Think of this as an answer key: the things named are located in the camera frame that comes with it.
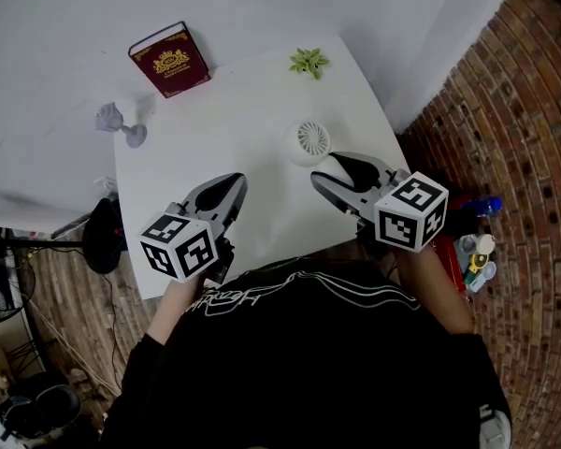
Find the black round stool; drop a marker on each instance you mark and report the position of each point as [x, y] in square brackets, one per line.
[42, 409]

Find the dark red gold-trimmed book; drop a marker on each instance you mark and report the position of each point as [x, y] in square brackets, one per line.
[170, 61]

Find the red box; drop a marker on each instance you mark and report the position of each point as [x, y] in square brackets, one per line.
[451, 255]

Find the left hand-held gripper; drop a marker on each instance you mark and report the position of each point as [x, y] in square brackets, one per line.
[177, 246]

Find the person's left forearm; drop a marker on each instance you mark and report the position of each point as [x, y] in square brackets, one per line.
[173, 309]

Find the white round desk fan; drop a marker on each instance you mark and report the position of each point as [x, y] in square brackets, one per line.
[304, 154]

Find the small green potted plant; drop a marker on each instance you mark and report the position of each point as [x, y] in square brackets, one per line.
[309, 61]

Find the black bag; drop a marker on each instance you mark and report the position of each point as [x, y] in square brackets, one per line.
[103, 236]

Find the person's black printed shirt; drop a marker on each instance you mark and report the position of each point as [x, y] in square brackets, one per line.
[308, 367]

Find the blue bottle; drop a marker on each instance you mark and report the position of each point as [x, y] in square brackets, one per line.
[486, 206]

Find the black stand bar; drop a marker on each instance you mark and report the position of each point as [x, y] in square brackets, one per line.
[33, 243]

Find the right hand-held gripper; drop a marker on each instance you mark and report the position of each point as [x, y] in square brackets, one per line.
[402, 222]

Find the white round cup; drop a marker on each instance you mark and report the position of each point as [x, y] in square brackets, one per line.
[486, 243]

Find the person's right forearm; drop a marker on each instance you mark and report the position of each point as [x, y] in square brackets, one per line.
[437, 293]

